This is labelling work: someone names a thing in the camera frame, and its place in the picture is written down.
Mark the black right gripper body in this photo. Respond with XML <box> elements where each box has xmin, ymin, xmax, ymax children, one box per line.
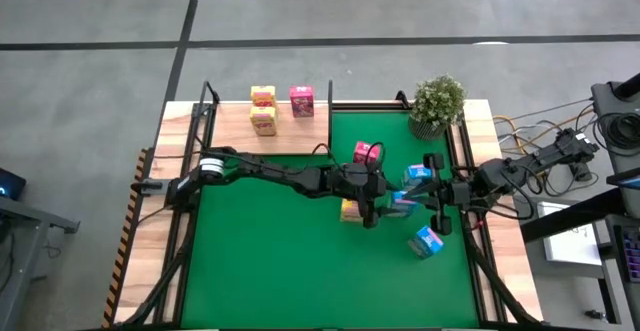
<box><xmin>423</xmin><ymin>152</ymin><xmax>474</xmax><ymax>237</ymax></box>

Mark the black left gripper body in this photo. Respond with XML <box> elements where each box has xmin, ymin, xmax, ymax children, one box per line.
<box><xmin>332</xmin><ymin>163</ymin><xmax>389</xmax><ymax>231</ymax></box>

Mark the blue Rice Krispies cereal box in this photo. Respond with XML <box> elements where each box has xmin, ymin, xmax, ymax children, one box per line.
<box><xmin>402</xmin><ymin>163</ymin><xmax>434</xmax><ymax>188</ymax></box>
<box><xmin>387</xmin><ymin>190</ymin><xmax>421</xmax><ymax>218</ymax></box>
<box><xmin>407</xmin><ymin>225</ymin><xmax>445</xmax><ymax>260</ymax></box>

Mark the red Froot Loops cereal box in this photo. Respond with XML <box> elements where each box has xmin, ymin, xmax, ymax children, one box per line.
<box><xmin>352</xmin><ymin>140</ymin><xmax>384</xmax><ymax>166</ymax></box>
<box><xmin>288</xmin><ymin>84</ymin><xmax>316</xmax><ymax>119</ymax></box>

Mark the yellow Corn Pops cereal box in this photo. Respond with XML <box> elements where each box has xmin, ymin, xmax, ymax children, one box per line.
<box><xmin>248</xmin><ymin>105</ymin><xmax>279</xmax><ymax>137</ymax></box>
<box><xmin>249</xmin><ymin>85</ymin><xmax>278</xmax><ymax>108</ymax></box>
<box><xmin>339</xmin><ymin>198</ymin><xmax>365</xmax><ymax>224</ymax></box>

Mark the potted plant in striped pot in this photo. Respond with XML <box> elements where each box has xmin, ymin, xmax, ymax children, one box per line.
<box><xmin>408</xmin><ymin>73</ymin><xmax>469</xmax><ymax>141</ymax></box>

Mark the black metal beam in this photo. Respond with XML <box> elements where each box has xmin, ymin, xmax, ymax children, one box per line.
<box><xmin>519</xmin><ymin>168</ymin><xmax>640</xmax><ymax>243</ymax></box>

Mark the green table mat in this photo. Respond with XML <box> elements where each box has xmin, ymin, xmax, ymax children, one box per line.
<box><xmin>180</xmin><ymin>111</ymin><xmax>480</xmax><ymax>330</ymax></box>

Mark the white board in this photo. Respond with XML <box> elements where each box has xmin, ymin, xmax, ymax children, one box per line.
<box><xmin>537</xmin><ymin>201</ymin><xmax>604</xmax><ymax>266</ymax></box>

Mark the black laptop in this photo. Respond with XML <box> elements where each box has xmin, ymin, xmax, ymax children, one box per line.
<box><xmin>606</xmin><ymin>167</ymin><xmax>640</xmax><ymax>191</ymax></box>

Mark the grey equipment cart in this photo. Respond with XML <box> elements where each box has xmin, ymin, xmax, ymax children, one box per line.
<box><xmin>590</xmin><ymin>73</ymin><xmax>640</xmax><ymax>172</ymax></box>

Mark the black keyboard with pink keys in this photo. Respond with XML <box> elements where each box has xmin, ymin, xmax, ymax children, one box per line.
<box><xmin>619</xmin><ymin>223</ymin><xmax>640</xmax><ymax>283</ymax></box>

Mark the yellow black hazard tape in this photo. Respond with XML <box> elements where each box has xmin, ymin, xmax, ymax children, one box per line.
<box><xmin>102</xmin><ymin>148</ymin><xmax>151</xmax><ymax>328</ymax></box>

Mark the grey metal desk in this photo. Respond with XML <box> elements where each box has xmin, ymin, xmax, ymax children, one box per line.
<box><xmin>0</xmin><ymin>195</ymin><xmax>81</xmax><ymax>331</ymax></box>

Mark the black device with blue light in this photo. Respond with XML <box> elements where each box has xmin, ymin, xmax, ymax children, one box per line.
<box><xmin>0</xmin><ymin>167</ymin><xmax>27</xmax><ymax>201</ymax></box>

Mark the wooden shelf with black frame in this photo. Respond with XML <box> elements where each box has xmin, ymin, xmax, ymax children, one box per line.
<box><xmin>191</xmin><ymin>79</ymin><xmax>335</xmax><ymax>161</ymax></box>

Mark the black aluminium table frame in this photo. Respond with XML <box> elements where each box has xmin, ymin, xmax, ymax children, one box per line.
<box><xmin>112</xmin><ymin>90</ymin><xmax>544</xmax><ymax>331</ymax></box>

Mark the orange cable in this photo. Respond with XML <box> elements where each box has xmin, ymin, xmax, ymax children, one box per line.
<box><xmin>492</xmin><ymin>108</ymin><xmax>596</xmax><ymax>153</ymax></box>

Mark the grey cable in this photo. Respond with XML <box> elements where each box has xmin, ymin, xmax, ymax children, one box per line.
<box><xmin>492</xmin><ymin>98</ymin><xmax>596</xmax><ymax>122</ymax></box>

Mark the coiled black cable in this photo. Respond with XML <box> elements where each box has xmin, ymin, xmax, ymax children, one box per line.
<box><xmin>594</xmin><ymin>112</ymin><xmax>640</xmax><ymax>153</ymax></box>

